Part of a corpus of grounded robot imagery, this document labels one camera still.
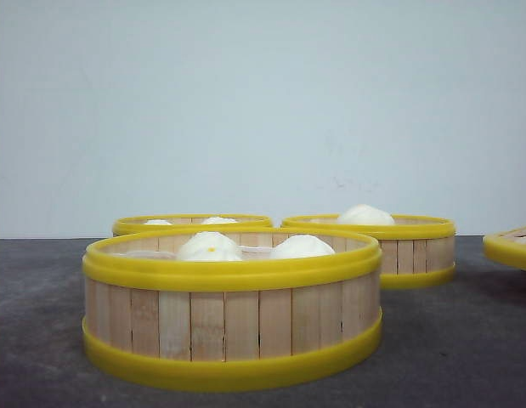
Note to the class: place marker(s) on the large white bun right basket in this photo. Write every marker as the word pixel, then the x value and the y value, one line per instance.
pixel 363 214

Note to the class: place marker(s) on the white bun back left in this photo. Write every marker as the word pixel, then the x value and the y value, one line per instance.
pixel 158 221

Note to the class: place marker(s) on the white bun with yellow dot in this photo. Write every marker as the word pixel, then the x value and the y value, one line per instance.
pixel 209 246

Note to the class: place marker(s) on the white steamed bun front right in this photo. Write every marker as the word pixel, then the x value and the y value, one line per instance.
pixel 301 246

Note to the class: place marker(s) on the woven bamboo steamer lid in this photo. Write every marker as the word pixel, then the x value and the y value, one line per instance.
pixel 507 247

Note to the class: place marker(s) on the white bun back middle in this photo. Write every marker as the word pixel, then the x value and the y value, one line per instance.
pixel 219 220

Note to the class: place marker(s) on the bamboo steamer basket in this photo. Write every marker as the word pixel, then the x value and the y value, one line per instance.
pixel 417 251
pixel 134 225
pixel 230 326

